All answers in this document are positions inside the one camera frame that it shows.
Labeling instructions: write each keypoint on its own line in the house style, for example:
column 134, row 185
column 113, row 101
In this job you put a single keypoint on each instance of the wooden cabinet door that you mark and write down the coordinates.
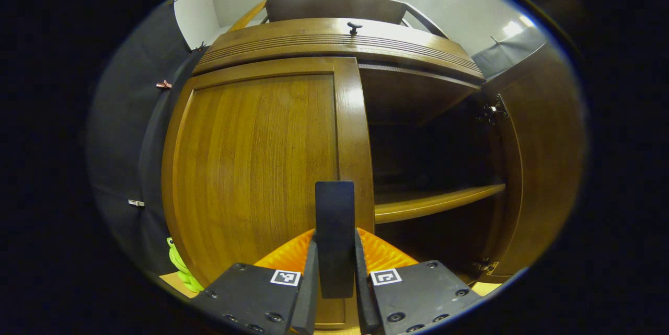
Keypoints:
column 549, row 168
column 251, row 168

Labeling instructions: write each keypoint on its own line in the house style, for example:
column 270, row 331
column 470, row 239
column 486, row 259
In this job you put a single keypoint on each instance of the black round drawer knob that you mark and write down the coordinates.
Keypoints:
column 354, row 27

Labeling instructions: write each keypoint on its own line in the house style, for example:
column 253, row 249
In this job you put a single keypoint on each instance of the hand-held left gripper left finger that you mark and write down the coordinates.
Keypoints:
column 309, row 298

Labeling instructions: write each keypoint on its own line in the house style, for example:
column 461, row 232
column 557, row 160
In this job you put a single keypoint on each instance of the red clip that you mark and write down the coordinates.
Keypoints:
column 163, row 84

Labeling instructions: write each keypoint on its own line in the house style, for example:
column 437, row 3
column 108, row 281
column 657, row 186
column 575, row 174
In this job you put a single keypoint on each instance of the small ceiling light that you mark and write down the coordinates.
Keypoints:
column 515, row 26

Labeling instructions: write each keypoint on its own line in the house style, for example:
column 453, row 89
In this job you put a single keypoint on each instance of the wooden drawer with ribbed front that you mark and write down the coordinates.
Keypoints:
column 313, row 42

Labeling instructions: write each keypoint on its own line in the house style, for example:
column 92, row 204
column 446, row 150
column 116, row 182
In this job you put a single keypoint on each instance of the white clip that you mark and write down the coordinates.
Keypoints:
column 136, row 203

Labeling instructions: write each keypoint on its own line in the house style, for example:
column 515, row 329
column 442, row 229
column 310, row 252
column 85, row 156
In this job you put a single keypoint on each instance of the wooden cabinet shelf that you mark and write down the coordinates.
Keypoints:
column 418, row 204

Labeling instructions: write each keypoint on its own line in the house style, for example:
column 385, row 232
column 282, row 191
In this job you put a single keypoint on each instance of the metal door hinge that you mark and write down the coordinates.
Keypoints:
column 494, row 113
column 485, row 267

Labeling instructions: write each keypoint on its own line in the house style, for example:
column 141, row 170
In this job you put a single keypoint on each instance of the black backdrop cloth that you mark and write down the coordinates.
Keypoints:
column 120, row 141

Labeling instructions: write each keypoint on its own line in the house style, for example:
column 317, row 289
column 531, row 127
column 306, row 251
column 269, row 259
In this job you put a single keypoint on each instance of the green frog plush toy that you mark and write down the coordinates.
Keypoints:
column 183, row 269

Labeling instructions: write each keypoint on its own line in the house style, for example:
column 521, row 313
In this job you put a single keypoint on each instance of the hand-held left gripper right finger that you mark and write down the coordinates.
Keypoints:
column 363, row 303

